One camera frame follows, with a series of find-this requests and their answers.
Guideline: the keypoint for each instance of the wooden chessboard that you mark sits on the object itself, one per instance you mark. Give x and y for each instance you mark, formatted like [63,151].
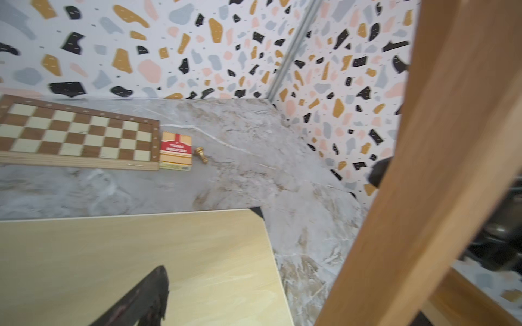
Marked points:
[40,133]

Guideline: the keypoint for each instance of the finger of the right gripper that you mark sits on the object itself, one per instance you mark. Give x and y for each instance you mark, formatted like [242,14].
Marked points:
[378,172]

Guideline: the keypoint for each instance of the light wooden board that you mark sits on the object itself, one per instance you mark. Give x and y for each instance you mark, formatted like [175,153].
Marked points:
[69,271]

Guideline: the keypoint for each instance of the small wooden easel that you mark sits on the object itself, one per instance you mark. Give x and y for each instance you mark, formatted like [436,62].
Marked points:
[458,150]

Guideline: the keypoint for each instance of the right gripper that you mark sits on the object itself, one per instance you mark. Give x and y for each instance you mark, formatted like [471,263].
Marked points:
[497,247]

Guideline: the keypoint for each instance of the red yellow small box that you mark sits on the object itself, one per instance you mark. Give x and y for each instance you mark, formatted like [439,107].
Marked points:
[175,152]

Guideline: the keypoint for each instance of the golden chess piece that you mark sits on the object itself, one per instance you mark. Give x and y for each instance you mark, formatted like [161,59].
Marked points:
[199,151]

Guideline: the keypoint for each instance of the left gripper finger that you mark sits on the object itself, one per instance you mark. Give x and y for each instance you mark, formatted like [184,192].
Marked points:
[144,304]

